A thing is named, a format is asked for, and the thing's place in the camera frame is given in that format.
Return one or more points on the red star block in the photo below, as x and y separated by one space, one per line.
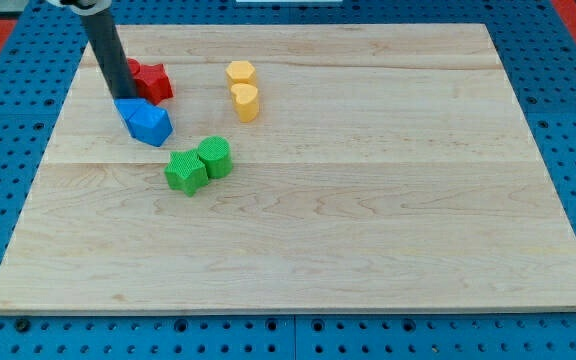
152 82

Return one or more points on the red circle block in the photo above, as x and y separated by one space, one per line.
133 65

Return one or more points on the light wooden board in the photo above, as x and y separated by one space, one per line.
390 170

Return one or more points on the green circle block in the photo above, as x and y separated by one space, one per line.
214 152

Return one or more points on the green star block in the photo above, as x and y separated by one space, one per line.
186 172

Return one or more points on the yellow heart block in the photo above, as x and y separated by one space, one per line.
245 99

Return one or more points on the yellow hexagon block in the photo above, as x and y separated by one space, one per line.
241 71

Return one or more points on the blue pentagon block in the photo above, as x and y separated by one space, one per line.
150 124

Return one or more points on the blue cube block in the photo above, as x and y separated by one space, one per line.
127 107

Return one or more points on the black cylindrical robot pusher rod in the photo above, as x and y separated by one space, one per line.
100 27

